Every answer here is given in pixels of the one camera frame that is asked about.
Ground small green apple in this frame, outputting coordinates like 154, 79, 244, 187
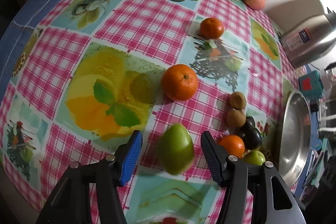
242, 150, 266, 166

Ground stainless steel bowl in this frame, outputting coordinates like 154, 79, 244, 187
275, 89, 311, 187

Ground dark plum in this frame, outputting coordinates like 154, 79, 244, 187
244, 116, 255, 128
238, 125, 262, 150

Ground orange tangerine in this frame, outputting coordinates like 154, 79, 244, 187
161, 64, 198, 101
199, 18, 225, 39
218, 135, 245, 159

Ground teal box with red label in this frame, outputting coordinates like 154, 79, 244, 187
298, 71, 325, 100

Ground brown kiwi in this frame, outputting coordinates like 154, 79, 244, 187
229, 92, 247, 110
226, 109, 246, 128

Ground stainless steel thermos jug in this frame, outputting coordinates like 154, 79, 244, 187
280, 12, 335, 68

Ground blue cloth under tablecloth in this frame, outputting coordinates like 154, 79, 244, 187
1, 0, 61, 97

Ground checkered fruit-print tablecloth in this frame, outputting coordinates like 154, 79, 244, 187
1, 0, 298, 223

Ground large green apple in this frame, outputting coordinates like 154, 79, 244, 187
155, 123, 195, 175

